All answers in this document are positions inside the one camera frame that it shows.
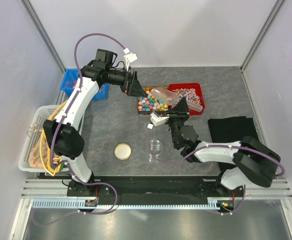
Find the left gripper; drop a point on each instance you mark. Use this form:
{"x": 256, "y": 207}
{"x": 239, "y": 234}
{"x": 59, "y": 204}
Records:
{"x": 131, "y": 86}

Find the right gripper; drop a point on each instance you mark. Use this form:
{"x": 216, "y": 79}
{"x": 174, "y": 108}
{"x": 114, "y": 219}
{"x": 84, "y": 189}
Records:
{"x": 180, "y": 111}

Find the clear plastic scoop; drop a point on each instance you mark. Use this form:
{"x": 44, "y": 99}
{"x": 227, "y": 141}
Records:
{"x": 171, "y": 98}

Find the gold tin of star candies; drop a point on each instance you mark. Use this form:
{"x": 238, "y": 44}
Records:
{"x": 149, "y": 104}

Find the blue plastic bin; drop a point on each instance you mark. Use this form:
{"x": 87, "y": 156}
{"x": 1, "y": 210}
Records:
{"x": 69, "y": 82}

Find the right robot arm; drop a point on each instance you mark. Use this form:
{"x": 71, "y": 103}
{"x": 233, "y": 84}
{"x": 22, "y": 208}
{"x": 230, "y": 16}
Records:
{"x": 249, "y": 161}

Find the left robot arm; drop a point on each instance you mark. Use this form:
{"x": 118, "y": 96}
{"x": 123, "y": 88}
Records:
{"x": 91, "y": 77}

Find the red tray of lollipops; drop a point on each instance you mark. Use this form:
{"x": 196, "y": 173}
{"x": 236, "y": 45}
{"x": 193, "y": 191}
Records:
{"x": 193, "y": 93}

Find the clear glass jar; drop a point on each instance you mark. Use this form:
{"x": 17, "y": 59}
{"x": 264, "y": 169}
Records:
{"x": 155, "y": 151}

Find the black cloth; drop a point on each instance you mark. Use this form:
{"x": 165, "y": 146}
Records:
{"x": 231, "y": 129}

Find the round wooden jar lid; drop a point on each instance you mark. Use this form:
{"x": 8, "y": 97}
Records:
{"x": 122, "y": 151}

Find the white plastic basket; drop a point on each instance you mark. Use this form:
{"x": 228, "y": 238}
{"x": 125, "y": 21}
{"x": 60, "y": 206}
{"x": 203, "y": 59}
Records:
{"x": 31, "y": 142}

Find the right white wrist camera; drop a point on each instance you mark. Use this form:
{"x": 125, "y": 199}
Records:
{"x": 156, "y": 120}

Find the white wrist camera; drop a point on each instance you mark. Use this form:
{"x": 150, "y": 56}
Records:
{"x": 129, "y": 57}
{"x": 156, "y": 120}

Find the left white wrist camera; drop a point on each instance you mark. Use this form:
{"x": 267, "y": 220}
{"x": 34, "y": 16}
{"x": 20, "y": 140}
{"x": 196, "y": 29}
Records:
{"x": 129, "y": 57}

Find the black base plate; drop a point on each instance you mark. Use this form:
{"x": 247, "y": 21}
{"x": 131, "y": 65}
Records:
{"x": 153, "y": 190}

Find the yellow green wire hanger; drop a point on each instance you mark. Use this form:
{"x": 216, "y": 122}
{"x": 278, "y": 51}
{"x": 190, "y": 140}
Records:
{"x": 47, "y": 166}

